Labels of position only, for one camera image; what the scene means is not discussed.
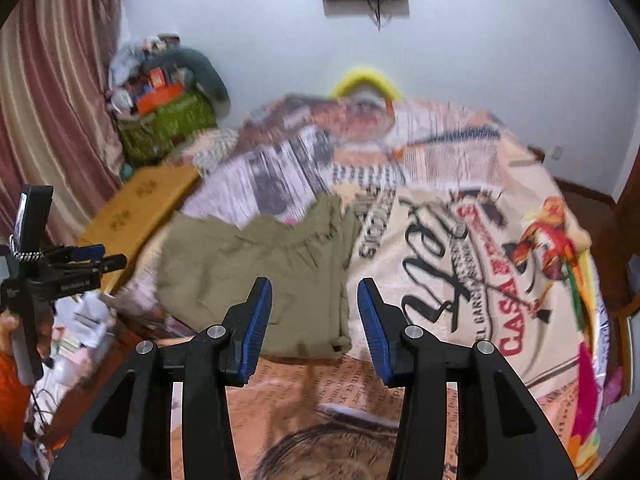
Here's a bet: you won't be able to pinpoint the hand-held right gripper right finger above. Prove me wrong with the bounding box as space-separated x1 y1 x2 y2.
356 277 577 480

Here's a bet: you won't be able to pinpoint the orange box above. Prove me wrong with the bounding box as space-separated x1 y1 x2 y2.
134 67 184 114

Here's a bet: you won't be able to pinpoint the colourful fleece blanket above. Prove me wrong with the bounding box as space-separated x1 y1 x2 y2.
565 240 627 476

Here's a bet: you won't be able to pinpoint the small pink cloth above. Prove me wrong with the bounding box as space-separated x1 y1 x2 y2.
602 369 627 407

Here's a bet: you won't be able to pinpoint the striped pink curtain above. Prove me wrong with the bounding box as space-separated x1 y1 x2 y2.
0 0 132 242

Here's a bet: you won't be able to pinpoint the newspaper print blanket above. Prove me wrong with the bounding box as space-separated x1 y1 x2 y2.
115 92 611 480

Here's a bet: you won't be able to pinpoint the cardboard box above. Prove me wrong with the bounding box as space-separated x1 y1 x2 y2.
75 162 202 292

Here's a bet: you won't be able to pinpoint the grey cushion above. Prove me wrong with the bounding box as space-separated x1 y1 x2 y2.
165 47 231 122

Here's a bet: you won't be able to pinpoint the television cables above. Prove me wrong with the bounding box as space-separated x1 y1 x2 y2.
364 0 390 32

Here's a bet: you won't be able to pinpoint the olive green pants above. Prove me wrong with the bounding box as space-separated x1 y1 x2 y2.
156 195 363 361

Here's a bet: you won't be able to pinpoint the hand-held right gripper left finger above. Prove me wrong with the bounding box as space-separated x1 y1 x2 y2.
47 276 274 480

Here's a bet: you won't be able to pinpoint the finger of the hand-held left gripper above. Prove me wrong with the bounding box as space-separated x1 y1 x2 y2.
74 253 129 275
62 243 106 263

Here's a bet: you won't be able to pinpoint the pile of mixed clothes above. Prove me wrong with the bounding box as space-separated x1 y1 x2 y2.
107 34 182 117

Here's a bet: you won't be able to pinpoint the yellow pillow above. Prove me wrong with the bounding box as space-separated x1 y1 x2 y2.
329 65 402 104

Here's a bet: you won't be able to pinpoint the green patterned bag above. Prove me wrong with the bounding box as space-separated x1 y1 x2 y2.
117 92 219 167

